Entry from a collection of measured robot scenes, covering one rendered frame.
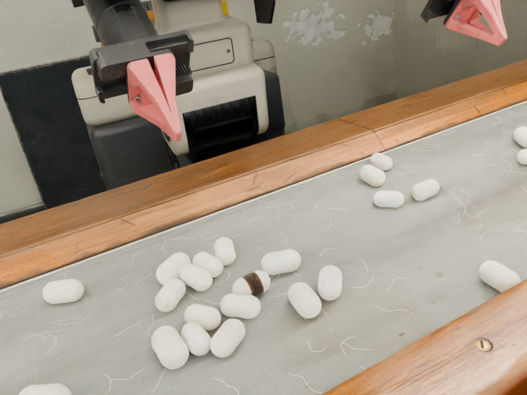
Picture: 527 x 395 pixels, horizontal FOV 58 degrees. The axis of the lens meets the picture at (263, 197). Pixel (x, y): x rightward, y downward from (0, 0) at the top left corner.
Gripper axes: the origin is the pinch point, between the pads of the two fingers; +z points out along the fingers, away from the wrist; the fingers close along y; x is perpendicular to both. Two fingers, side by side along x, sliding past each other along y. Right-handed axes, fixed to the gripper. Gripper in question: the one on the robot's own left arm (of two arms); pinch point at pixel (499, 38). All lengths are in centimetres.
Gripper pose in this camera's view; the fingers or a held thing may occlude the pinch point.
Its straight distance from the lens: 72.5
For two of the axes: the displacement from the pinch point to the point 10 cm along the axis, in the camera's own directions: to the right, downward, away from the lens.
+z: 4.5, 8.2, -3.6
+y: 8.8, -3.2, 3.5
